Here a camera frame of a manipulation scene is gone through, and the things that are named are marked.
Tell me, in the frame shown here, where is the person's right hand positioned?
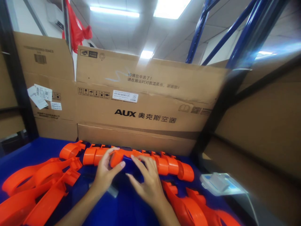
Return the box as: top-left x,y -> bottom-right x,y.
125,154 -> 168,209

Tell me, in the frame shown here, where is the person's left hand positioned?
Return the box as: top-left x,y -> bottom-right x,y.
93,147 -> 126,192

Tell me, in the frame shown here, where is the dark blue plastic part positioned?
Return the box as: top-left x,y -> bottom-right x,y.
114,155 -> 147,185

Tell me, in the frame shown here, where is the orange plastic ring piece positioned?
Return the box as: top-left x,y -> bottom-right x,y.
109,149 -> 142,169

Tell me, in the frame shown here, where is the row of orange plastic rings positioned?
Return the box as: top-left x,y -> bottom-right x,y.
82,143 -> 195,182

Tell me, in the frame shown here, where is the orange open plastic clamp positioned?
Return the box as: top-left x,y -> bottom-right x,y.
59,140 -> 87,160

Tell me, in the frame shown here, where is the heap of orange curved clips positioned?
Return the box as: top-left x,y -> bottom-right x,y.
161,180 -> 241,226

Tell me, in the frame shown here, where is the pile of large orange clips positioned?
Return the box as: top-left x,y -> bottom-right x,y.
0,157 -> 83,226

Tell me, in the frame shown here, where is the large printed cardboard box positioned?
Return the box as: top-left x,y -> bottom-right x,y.
75,46 -> 229,156

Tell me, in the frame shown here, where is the cardboard box with paper labels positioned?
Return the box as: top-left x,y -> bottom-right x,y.
13,31 -> 78,142

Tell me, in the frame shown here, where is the brown cardboard sheet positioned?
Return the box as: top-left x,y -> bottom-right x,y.
0,46 -> 26,140

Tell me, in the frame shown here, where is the red plastic bag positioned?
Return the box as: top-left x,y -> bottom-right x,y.
62,0 -> 93,54

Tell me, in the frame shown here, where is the long ceiling light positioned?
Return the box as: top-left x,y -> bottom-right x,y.
89,6 -> 140,18

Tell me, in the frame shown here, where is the white air conditioner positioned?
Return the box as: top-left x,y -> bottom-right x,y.
45,2 -> 65,31

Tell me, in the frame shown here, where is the square ceiling light panel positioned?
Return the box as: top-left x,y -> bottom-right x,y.
153,0 -> 191,20

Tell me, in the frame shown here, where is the black metal post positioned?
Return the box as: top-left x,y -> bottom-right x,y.
0,0 -> 40,143
192,67 -> 253,163

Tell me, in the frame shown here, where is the plain cardboard wall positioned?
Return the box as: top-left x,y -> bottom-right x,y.
202,55 -> 301,226

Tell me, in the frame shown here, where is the blue metal rack frame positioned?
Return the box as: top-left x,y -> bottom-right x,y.
185,0 -> 284,67

